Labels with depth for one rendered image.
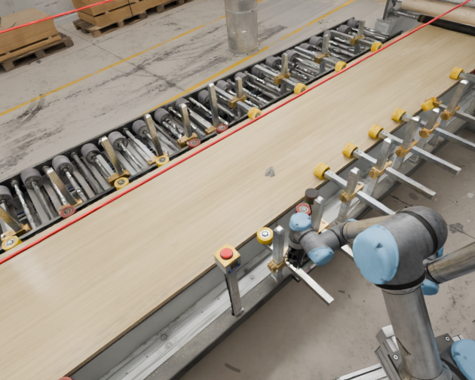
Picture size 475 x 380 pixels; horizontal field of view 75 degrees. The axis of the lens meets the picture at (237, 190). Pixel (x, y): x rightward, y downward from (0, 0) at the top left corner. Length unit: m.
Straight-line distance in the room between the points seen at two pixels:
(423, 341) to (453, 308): 1.76
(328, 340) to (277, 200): 1.05
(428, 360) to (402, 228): 0.33
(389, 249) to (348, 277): 1.78
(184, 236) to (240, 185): 0.43
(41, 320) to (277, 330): 1.38
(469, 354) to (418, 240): 0.39
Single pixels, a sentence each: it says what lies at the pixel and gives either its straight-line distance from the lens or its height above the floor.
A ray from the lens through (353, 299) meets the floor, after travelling 2.43.
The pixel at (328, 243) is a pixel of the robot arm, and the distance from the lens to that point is 1.12.
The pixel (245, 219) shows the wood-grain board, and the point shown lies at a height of 0.90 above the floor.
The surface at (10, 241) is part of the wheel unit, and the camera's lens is 1.97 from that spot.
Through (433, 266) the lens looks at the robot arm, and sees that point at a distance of 1.22.
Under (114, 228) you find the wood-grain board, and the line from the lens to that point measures 1.73.
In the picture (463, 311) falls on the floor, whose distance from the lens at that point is 2.67.
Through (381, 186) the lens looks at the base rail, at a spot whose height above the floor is 0.70.
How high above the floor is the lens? 2.17
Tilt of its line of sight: 48 degrees down
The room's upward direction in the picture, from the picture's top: 6 degrees counter-clockwise
